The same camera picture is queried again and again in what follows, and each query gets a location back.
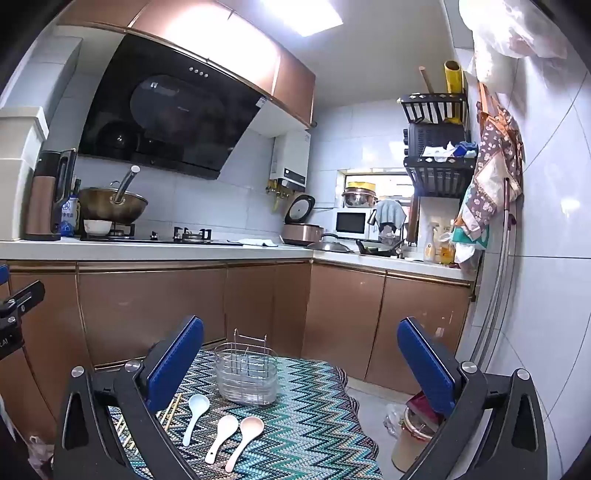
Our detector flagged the metal wok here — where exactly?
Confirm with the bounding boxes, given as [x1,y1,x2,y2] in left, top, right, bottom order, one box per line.
[78,187,149,223]

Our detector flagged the light blue spoon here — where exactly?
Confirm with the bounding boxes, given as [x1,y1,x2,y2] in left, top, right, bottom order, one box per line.
[182,394,211,447]

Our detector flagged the pink spoon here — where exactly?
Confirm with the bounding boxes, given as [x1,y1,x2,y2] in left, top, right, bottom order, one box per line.
[225,416,265,473]

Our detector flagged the steel pot lid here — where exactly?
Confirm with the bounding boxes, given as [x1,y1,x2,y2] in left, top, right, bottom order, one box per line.
[307,234,354,254]

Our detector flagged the white box appliance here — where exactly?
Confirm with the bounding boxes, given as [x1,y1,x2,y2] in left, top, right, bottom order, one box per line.
[0,106,49,241]

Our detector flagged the orange bottle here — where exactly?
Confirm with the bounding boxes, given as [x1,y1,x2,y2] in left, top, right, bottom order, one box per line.
[438,231,455,266]

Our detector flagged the brown electric kettle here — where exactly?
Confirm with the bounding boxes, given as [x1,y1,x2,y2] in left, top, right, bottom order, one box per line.
[24,148,78,241]

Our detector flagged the grey hanging cloth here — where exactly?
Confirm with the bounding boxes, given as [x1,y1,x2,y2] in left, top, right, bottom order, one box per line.
[374,199,407,232]

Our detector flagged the black pan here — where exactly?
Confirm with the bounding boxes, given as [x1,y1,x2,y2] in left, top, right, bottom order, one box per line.
[355,239,402,258]

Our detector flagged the yellow roll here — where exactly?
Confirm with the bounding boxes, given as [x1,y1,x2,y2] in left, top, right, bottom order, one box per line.
[444,60,462,123]

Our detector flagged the bottle with blue label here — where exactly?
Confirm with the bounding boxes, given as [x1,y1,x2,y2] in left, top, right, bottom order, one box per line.
[60,180,82,236]

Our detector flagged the clear plastic bag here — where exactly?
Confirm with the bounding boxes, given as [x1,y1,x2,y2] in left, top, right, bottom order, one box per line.
[383,404,408,437]

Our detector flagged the black range hood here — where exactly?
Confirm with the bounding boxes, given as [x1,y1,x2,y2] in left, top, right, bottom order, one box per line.
[78,34,271,181]

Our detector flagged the metal faucet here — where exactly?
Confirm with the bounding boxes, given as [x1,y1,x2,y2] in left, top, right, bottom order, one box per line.
[392,224,410,257]

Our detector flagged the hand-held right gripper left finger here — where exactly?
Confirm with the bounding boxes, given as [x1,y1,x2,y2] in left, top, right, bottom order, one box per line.
[53,316,205,480]

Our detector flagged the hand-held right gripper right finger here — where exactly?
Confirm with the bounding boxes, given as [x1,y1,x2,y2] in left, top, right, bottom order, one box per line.
[397,316,548,480]

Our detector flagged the brown upper cabinets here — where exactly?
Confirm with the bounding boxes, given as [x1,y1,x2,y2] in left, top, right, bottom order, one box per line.
[55,0,317,128]

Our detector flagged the green and white bag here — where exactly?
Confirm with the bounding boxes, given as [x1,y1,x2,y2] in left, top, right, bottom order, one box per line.
[450,225,490,269]

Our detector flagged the black gas stove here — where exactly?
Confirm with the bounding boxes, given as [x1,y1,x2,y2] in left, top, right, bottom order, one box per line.
[81,225,245,244]

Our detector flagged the beige trash bucket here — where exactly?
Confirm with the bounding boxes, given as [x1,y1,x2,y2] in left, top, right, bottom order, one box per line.
[392,406,446,472]

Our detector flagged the hanging plastic bags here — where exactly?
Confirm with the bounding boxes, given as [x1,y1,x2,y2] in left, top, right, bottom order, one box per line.
[457,0,568,88]

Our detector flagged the ceiling light panel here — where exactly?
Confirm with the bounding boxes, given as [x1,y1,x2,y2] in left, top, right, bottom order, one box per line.
[259,0,345,38]

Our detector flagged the stacked steel bowls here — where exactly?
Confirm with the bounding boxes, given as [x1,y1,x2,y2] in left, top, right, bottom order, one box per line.
[342,182,378,208]

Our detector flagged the white water heater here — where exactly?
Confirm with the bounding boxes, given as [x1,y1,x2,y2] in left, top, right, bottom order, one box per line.
[270,130,311,190]

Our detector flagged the patterned apron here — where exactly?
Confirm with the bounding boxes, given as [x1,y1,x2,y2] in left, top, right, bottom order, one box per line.
[455,83,525,232]

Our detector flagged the clear plastic utensil holder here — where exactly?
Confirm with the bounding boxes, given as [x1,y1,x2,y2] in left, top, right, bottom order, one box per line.
[213,329,279,407]

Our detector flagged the metal mop poles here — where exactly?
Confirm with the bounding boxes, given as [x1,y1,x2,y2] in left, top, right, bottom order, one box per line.
[468,178,518,365]

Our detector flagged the white and blue rags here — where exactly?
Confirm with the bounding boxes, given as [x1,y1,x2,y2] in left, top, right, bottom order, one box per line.
[420,141,478,163]

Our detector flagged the white microwave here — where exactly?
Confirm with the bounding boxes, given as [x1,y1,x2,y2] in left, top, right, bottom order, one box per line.
[335,209,379,240]

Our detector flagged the white spoon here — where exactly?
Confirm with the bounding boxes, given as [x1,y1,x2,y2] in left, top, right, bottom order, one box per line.
[205,414,239,464]

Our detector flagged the red packet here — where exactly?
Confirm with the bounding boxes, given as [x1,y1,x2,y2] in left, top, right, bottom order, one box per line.
[406,391,439,432]

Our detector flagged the brown rice cooker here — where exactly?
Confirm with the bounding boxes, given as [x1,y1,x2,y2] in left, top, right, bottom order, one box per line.
[281,194,325,246]

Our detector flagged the crumpled plastic bag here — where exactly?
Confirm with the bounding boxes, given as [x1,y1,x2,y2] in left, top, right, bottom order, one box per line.
[28,436,54,480]

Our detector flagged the black wall rack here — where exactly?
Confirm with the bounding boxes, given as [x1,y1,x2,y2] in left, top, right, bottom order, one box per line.
[399,92,477,199]

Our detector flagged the window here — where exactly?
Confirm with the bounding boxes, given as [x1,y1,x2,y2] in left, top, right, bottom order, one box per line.
[342,168,416,245]

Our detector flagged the zigzag knitted tablecloth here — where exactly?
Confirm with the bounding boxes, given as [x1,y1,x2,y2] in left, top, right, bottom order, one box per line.
[106,348,384,480]

